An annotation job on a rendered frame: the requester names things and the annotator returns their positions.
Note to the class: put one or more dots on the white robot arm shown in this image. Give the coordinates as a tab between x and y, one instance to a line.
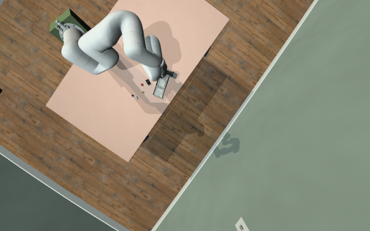
93	52

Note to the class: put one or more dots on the grey rack of bins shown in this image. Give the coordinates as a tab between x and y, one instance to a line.
161	86

